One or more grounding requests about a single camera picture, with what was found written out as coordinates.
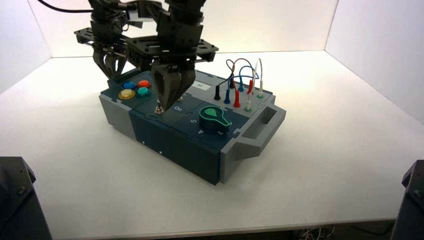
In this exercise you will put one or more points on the black green rotary knob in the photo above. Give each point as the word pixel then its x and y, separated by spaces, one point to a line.
pixel 213 119

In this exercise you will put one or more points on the blue banana plug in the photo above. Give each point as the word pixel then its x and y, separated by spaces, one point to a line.
pixel 241 86
pixel 227 97

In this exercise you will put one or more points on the red banana plug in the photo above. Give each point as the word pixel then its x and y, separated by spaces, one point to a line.
pixel 236 99
pixel 250 87

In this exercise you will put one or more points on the blue grey control box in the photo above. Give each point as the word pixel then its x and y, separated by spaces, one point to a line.
pixel 172 142

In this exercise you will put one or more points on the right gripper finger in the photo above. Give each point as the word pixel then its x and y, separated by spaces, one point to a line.
pixel 168 96
pixel 186 82

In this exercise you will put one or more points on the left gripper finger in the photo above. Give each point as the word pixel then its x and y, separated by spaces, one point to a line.
pixel 120 64
pixel 103 64

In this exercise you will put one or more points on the green round push button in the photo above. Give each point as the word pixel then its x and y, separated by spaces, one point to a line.
pixel 143 92

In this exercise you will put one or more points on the white display label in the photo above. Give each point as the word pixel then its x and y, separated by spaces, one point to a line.
pixel 202 86

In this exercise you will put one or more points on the white banana plug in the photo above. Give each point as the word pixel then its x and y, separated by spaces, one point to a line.
pixel 248 104
pixel 260 88

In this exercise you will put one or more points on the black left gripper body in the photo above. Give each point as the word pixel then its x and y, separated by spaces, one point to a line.
pixel 102 34

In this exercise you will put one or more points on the black banana plug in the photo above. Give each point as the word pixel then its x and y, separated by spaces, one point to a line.
pixel 217 93
pixel 231 83

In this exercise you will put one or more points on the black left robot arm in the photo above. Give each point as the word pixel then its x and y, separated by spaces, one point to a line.
pixel 106 11

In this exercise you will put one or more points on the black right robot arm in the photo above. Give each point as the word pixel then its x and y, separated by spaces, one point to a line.
pixel 185 8

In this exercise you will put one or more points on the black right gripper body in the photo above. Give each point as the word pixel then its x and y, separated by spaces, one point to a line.
pixel 179 43

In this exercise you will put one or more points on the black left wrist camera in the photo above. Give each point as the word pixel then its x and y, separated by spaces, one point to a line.
pixel 134 24

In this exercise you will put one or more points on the yellow round push button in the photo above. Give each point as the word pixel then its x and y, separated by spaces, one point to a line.
pixel 127 94

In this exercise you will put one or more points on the red round push button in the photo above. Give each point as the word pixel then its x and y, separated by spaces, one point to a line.
pixel 144 83

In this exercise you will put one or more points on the metal toggle switch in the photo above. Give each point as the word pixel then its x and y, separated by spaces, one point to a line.
pixel 180 98
pixel 159 109

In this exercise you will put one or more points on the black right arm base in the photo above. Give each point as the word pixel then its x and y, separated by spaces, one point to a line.
pixel 410 205

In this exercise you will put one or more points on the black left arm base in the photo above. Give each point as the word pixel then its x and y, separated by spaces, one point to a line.
pixel 16 205

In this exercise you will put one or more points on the blue round push button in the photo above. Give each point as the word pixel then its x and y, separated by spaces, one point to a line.
pixel 128 85

